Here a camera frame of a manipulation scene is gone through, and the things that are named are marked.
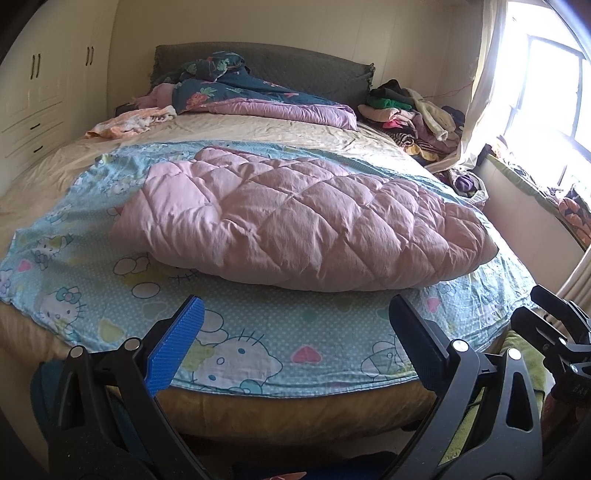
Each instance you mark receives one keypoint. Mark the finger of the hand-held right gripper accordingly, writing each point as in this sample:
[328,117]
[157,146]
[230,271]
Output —
[561,307]
[540,330]

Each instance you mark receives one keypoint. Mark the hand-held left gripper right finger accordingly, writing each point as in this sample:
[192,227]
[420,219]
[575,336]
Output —
[418,344]

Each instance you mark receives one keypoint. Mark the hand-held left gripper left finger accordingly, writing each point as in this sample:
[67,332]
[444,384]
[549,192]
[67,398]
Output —
[178,341]

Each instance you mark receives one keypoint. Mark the pink quilted jacket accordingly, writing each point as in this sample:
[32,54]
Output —
[300,221]

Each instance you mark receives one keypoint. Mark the white bag with clothes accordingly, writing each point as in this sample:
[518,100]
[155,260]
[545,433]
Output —
[466,184]

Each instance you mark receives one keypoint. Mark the pile of mixed clothes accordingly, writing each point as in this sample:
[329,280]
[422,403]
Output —
[406,115]

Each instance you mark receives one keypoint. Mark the green fuzzy cloth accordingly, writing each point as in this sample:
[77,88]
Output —
[539,374]

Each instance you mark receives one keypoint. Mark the floral cushion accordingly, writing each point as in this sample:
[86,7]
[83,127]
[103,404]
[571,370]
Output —
[575,217]

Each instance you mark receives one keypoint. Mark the window seat ledge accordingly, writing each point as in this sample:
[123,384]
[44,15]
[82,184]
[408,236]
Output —
[521,217]

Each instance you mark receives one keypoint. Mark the blue cartoon printed blanket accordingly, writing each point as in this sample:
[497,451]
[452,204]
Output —
[277,341]

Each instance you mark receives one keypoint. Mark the window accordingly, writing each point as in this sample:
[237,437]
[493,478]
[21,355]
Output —
[545,92]

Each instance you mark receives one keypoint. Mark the peach patterned cloth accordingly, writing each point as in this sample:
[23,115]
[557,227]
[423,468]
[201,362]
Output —
[129,121]

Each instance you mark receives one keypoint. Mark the cream curtain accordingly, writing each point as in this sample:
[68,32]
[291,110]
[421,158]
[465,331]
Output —
[485,92]

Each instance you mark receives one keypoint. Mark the bed with beige sheet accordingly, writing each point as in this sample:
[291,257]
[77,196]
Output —
[277,129]

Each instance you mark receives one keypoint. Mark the dark flat object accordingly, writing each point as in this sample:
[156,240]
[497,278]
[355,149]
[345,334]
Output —
[124,109]

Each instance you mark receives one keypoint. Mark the pink pillow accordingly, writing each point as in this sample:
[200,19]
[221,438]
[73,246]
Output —
[161,94]

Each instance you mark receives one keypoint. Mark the dark floral duvet pink lining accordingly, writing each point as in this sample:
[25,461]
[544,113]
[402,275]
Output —
[258,94]

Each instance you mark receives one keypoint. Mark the white built-in wardrobe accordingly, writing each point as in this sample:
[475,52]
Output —
[46,101]

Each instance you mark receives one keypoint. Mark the grey padded headboard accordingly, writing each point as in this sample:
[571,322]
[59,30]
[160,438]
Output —
[300,64]

